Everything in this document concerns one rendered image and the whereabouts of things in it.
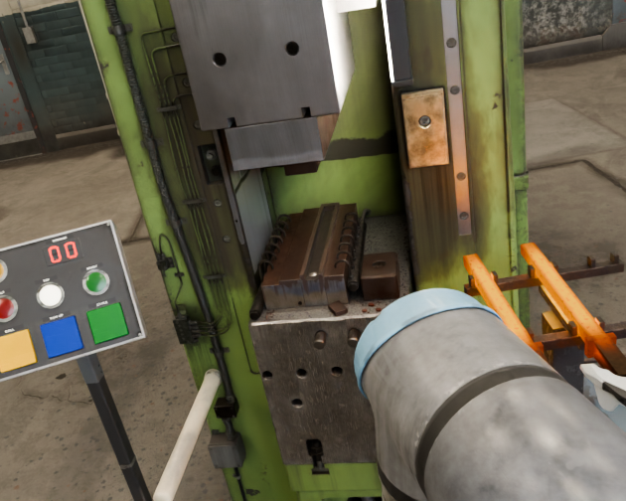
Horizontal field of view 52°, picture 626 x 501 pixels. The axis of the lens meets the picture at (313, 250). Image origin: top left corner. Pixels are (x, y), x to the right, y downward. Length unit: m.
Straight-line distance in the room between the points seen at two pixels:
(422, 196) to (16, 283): 0.94
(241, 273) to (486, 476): 1.37
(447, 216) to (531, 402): 1.20
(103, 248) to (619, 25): 7.16
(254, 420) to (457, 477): 1.62
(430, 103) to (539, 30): 6.38
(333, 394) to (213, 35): 0.87
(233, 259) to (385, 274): 0.42
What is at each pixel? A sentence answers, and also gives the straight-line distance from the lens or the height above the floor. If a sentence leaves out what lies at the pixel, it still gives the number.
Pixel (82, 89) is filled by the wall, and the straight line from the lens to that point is 7.66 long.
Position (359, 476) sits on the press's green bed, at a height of 0.42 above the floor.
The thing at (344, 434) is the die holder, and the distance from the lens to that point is 1.69.
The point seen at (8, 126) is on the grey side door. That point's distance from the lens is 8.05.
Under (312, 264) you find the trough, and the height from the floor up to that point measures 0.99.
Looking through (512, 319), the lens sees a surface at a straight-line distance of 1.20.
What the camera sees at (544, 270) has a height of 1.04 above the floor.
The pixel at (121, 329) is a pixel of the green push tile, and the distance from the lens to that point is 1.50.
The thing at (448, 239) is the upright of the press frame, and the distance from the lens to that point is 1.59.
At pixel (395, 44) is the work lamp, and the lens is 1.41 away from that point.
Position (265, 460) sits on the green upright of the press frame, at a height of 0.29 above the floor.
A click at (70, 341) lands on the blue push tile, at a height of 1.00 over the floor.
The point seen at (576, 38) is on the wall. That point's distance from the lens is 7.99.
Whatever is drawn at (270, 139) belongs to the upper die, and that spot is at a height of 1.33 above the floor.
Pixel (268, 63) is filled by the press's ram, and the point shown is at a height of 1.48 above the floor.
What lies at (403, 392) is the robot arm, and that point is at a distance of 0.43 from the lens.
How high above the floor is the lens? 1.70
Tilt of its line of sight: 26 degrees down
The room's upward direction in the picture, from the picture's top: 11 degrees counter-clockwise
